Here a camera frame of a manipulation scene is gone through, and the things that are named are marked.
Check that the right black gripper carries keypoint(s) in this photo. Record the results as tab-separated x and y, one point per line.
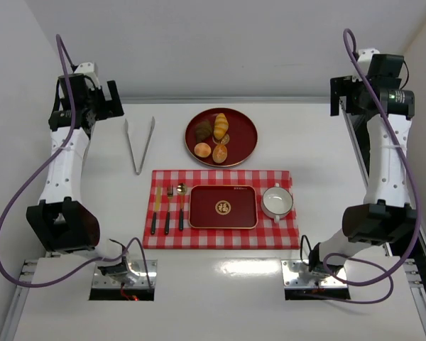
339	95

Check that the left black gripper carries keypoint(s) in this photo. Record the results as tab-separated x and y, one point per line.
110	104

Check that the metal tongs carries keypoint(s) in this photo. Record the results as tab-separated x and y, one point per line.
139	138

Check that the round golden bread bun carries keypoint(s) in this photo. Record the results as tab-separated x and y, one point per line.
202	150

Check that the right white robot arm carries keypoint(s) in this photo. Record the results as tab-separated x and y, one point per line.
386	214

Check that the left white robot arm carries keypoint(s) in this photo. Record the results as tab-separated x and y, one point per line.
60	220

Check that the yellow striped bread loaf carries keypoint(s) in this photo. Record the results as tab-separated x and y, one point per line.
221	126

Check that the dark chocolate croissant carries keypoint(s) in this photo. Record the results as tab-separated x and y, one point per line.
203	130

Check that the round red plate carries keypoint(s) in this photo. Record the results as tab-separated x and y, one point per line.
242	132

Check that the sesame glazed bun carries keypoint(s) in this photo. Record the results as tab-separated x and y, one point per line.
219	153

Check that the small brown pastry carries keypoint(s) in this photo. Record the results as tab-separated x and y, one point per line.
225	140

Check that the white soup bowl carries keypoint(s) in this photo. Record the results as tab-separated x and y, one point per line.
276	203

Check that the red checkered cloth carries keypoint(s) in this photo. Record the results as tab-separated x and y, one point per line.
266	235

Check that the rectangular red tray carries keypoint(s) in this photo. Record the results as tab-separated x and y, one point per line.
223	207

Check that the gold knife black handle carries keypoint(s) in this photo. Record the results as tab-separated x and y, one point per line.
156	208

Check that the gold fork black handle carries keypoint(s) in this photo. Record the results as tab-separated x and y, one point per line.
169	195

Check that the gold spoon black handle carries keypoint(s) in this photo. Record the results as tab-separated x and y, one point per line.
181	190

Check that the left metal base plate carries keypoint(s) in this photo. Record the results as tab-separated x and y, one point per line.
142	271

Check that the metal base plate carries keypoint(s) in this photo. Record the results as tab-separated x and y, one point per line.
142	271
297	277

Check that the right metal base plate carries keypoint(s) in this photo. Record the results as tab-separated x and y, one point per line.
297	277

